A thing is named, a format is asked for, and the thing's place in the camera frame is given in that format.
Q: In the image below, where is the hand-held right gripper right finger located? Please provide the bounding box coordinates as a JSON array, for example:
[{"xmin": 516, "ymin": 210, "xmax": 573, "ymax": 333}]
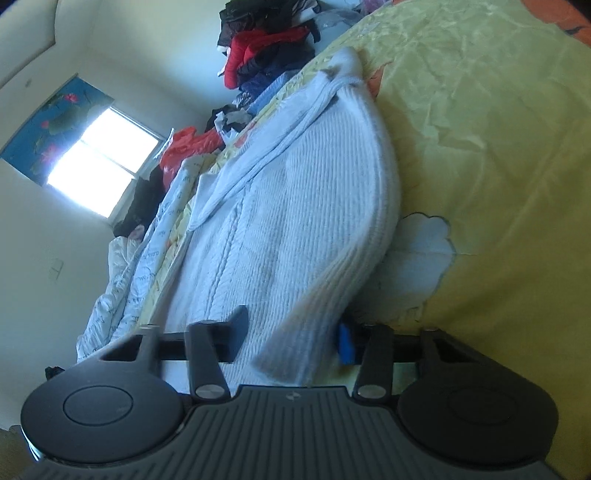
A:
[{"xmin": 337, "ymin": 322, "xmax": 469, "ymax": 400}]

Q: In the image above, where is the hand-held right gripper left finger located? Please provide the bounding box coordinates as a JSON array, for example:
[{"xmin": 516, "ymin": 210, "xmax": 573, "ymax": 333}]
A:
[{"xmin": 99, "ymin": 305, "xmax": 250, "ymax": 401}]

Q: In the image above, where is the white knit sweater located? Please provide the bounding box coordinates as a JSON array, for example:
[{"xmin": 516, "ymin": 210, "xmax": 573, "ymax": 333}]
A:
[{"xmin": 164, "ymin": 46, "xmax": 402, "ymax": 387}]

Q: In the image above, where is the white printed quilt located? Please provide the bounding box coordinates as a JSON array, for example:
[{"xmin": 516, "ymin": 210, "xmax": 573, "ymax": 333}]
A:
[{"xmin": 76, "ymin": 154, "xmax": 222, "ymax": 363}]

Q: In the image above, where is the black cloth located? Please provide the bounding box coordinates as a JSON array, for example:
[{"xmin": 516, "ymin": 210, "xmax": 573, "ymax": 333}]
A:
[{"xmin": 113, "ymin": 165, "xmax": 168, "ymax": 237}]

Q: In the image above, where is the orange plastic bag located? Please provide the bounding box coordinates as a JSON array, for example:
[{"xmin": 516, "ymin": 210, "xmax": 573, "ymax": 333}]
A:
[{"xmin": 159, "ymin": 127, "xmax": 228, "ymax": 186}]

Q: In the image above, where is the white plastic bag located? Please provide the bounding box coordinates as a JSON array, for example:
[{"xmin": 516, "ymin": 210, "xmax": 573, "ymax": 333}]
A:
[{"xmin": 213, "ymin": 107, "xmax": 254, "ymax": 137}]

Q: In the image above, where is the window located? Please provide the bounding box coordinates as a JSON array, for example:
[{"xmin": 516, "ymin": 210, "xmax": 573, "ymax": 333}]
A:
[{"xmin": 46, "ymin": 106, "xmax": 166, "ymax": 219}]

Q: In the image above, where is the light blue knit garment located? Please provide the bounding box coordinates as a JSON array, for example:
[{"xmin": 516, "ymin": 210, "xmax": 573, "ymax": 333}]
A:
[{"xmin": 252, "ymin": 69, "xmax": 303, "ymax": 110}]

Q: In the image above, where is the yellow printed bedsheet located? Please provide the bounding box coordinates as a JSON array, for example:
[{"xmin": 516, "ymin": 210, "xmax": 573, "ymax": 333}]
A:
[{"xmin": 139, "ymin": 0, "xmax": 591, "ymax": 480}]

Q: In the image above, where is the navy quilted garment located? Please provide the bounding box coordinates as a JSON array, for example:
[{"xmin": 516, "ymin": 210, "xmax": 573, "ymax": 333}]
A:
[{"xmin": 236, "ymin": 60, "xmax": 298, "ymax": 95}]

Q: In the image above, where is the blue floral window blind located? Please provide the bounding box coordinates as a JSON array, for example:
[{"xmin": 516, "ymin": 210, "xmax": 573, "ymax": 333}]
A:
[{"xmin": 0, "ymin": 78, "xmax": 115, "ymax": 178}]

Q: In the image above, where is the red jacket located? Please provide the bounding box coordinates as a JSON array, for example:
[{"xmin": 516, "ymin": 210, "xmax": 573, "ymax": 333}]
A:
[{"xmin": 224, "ymin": 25, "xmax": 311, "ymax": 90}]

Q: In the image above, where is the grey garment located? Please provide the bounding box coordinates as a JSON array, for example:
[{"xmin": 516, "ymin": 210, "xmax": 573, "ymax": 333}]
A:
[{"xmin": 316, "ymin": 4, "xmax": 366, "ymax": 40}]

